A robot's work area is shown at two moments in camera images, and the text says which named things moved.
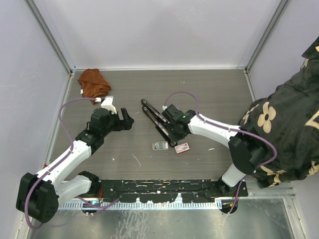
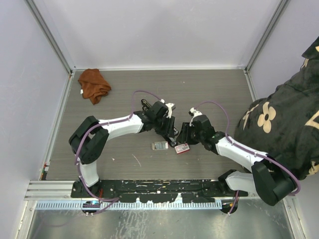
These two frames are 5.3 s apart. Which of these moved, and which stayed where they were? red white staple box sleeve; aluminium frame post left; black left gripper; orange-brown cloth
Moved: black left gripper
Stayed: red white staple box sleeve; orange-brown cloth; aluminium frame post left
